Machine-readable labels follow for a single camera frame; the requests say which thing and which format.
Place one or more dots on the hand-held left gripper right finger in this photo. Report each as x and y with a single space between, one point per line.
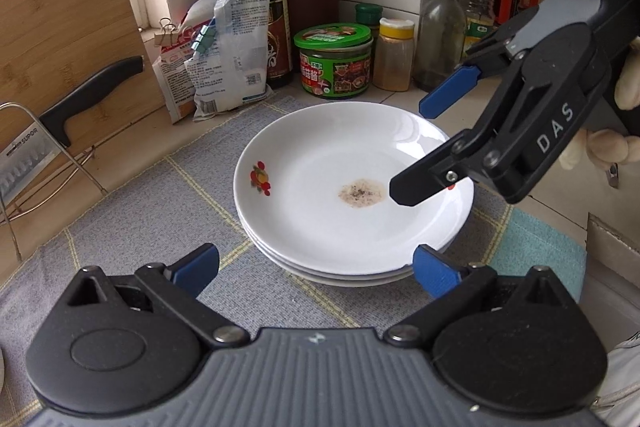
435 269

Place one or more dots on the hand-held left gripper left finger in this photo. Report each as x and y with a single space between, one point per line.
197 264

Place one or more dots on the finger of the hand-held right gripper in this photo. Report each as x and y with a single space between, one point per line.
447 92
420 184

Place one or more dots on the stained white fruit-print plate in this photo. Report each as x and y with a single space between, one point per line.
325 147

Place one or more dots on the person's right hand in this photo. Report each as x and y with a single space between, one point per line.
630 82

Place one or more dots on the red-capped glass bottle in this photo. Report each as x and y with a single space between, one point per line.
440 37

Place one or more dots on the yellow-lidded spice jar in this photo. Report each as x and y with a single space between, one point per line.
395 57

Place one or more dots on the grey checked cloth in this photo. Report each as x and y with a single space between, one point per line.
150 207

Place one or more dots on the teal towel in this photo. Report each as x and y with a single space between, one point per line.
540 242

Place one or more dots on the green-lidded jar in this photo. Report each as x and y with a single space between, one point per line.
368 14

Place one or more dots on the green sauce tub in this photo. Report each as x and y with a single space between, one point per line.
335 67

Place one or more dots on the red white food packet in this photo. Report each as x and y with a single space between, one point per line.
172 87

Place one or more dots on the person's white jacket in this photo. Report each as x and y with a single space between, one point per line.
625 372

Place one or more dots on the teal binder clip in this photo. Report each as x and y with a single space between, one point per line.
204 38

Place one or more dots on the metal binder clip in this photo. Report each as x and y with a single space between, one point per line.
167 34

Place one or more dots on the wooden cutting board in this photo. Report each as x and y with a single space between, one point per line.
60 7

